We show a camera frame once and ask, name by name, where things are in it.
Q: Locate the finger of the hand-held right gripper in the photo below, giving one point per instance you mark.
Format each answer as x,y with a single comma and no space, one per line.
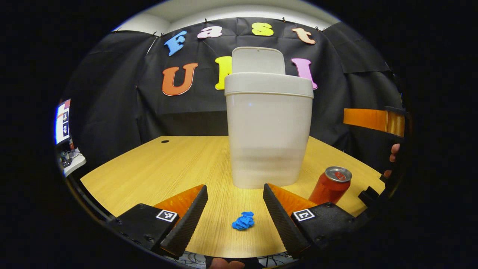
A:
366,118

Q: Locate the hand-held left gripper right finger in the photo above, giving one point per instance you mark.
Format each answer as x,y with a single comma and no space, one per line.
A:
280,220

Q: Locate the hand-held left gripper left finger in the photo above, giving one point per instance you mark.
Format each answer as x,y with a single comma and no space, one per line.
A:
190,220

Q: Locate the blue paper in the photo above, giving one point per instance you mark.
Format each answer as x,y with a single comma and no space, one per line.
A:
242,221

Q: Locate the red pop can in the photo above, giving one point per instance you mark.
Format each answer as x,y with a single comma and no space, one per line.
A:
328,188

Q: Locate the white desktop garbage bin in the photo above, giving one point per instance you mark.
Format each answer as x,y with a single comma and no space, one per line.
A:
269,123

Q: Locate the wooden desktop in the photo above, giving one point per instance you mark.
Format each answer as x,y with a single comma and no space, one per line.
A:
168,168

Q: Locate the white side table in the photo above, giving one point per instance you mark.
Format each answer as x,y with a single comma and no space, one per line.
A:
76,164

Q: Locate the black backdrop cloth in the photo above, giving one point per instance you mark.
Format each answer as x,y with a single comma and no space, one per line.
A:
112,93

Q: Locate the computer monitor screen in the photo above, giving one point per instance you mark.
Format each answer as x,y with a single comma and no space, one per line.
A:
62,121

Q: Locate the row of black cloth clips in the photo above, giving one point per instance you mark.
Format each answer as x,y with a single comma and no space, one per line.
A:
205,19

